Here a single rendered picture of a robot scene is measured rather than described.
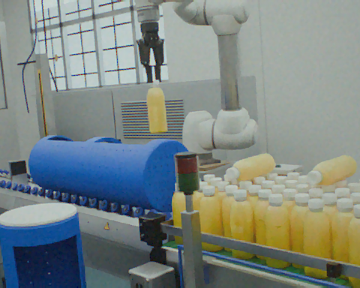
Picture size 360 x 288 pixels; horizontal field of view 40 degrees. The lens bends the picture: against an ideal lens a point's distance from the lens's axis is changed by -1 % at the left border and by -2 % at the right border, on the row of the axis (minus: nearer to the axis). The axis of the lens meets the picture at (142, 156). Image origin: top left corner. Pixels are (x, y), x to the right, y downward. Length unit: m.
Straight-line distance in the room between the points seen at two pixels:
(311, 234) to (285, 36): 3.51
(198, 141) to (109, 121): 1.85
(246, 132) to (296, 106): 2.24
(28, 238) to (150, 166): 0.52
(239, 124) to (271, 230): 1.13
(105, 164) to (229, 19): 0.93
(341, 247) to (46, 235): 0.91
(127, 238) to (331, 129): 2.96
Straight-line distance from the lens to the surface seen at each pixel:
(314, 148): 4.72
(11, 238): 1.74
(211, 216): 1.62
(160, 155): 1.89
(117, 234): 2.06
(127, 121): 4.18
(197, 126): 2.59
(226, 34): 2.48
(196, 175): 1.34
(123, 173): 1.93
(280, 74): 4.79
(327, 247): 1.42
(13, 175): 2.96
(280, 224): 1.47
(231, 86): 2.51
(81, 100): 4.57
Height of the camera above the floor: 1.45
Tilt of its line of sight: 8 degrees down
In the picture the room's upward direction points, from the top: 5 degrees counter-clockwise
